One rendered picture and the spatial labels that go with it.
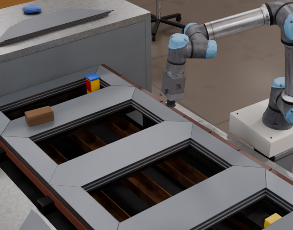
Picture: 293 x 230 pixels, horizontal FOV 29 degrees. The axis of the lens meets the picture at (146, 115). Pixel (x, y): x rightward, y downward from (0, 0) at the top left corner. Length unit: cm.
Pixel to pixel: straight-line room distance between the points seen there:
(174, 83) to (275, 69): 284
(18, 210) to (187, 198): 67
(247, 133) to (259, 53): 265
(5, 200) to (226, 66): 309
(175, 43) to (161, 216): 67
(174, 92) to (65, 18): 107
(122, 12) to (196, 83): 161
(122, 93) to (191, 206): 92
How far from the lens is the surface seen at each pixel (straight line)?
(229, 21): 243
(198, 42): 230
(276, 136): 272
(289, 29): 234
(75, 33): 307
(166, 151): 244
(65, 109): 276
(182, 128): 257
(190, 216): 210
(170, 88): 234
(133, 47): 332
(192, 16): 617
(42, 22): 318
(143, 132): 255
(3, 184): 249
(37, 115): 264
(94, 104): 279
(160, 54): 529
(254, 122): 279
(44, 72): 305
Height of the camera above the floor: 222
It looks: 31 degrees down
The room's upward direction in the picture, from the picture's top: 1 degrees counter-clockwise
